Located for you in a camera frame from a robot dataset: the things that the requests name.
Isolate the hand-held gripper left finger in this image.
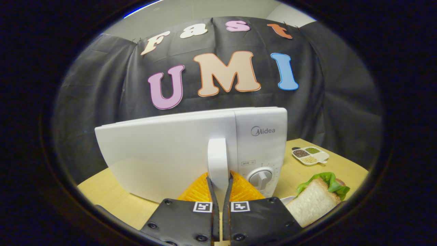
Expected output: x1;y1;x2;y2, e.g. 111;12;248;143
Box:
140;172;221;246

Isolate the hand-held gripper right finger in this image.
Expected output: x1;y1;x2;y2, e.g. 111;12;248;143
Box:
222;172;304;246

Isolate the white microwave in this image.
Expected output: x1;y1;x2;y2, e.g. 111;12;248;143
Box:
95;107;288;204

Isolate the lettuce sandwich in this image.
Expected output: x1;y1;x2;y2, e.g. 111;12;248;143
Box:
285;172;351;228

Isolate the white compartment dish with grains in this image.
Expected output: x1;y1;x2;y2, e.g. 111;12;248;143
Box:
292;147;330;166

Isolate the black backdrop cloth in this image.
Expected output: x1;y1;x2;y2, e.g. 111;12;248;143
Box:
53;16;383;185

